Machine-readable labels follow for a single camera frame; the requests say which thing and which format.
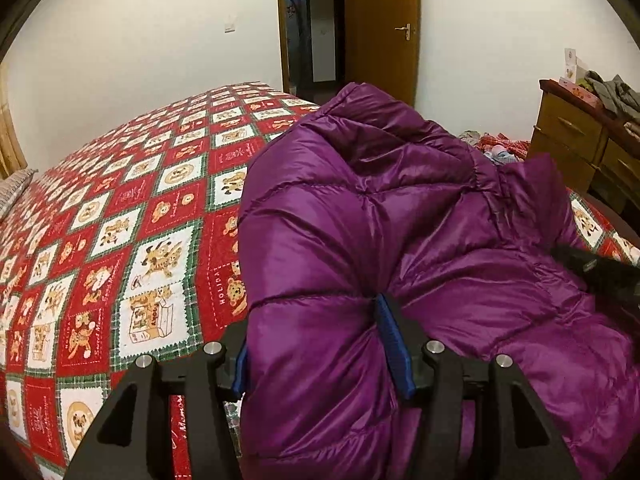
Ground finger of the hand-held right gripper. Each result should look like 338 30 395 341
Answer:
550 242 603 281

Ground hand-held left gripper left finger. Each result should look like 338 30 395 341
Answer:
62 320 251 480

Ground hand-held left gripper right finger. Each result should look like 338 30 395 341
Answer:
372 292 583 480

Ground purple hooded down jacket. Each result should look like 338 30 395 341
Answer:
237 82 640 480

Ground pile of clothes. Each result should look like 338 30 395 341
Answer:
457 129 532 167

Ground grey green clothes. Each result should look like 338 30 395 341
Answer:
575 70 640 128

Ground wooden dresser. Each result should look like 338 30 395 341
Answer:
527 79 640 213

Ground pink box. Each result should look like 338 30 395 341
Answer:
554 77 603 107

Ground red checkered bear print blanket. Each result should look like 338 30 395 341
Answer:
0 81 640 480

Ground wooden door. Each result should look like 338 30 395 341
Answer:
345 0 420 108

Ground grey striped pillow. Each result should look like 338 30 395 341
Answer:
0 168 38 217

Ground wooden bed headboard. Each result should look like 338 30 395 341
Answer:
0 60 28 177

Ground wooden door frame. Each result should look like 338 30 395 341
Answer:
276 0 301 96

